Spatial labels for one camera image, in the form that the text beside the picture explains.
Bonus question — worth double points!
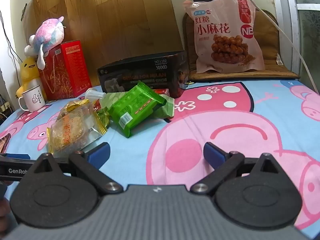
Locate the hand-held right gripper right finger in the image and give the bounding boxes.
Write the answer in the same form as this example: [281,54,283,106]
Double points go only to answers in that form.
[190,142,288,195]

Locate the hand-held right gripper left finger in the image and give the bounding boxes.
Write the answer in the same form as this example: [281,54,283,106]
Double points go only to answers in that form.
[29,142,123,197]

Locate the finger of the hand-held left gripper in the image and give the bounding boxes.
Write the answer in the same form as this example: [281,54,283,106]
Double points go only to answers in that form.
[0,153,34,182]

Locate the large green snack packet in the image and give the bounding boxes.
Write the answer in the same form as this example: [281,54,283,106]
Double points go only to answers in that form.
[107,81,167,138]

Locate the black cardboard box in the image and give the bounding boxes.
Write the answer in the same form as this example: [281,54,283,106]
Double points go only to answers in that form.
[97,51,189,99]

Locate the clear golden pastry packet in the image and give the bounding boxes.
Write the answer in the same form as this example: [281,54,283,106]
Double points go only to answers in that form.
[47,99,110,159]

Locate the green spout pouch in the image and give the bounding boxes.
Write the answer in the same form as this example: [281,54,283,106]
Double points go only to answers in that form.
[85,89,130,111]

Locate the small green snack packet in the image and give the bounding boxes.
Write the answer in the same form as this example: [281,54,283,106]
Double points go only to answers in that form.
[152,95,175,123]

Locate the printed blanket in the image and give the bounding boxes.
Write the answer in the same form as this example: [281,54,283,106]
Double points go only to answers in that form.
[0,79,320,238]

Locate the white enamel mug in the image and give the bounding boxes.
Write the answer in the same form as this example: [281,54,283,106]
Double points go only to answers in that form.
[18,84,46,112]

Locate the small red packet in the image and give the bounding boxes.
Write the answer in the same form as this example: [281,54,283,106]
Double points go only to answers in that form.
[152,88,171,97]

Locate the red gift bag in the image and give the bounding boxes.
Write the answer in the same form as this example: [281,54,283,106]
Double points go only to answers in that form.
[37,40,93,101]

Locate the yellow plush duck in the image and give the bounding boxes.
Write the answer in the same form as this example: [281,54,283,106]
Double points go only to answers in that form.
[15,56,47,100]

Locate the brown seat cushion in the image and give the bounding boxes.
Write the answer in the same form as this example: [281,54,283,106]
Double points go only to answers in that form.
[182,9,300,82]

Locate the pink snack bag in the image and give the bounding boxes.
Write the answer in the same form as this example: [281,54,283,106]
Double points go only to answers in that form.
[182,0,266,73]

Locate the pastel plush toy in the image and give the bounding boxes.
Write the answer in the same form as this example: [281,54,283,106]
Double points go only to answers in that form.
[24,16,66,69]

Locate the wooden board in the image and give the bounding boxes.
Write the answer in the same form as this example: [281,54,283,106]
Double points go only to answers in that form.
[22,0,184,93]

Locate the black cable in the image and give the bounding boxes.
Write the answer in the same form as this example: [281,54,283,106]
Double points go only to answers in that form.
[0,10,19,63]

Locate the white power strip with cable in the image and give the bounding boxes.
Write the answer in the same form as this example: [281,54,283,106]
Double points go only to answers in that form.
[229,0,320,94]

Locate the window frame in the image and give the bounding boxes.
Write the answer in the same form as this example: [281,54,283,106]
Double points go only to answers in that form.
[275,0,320,85]

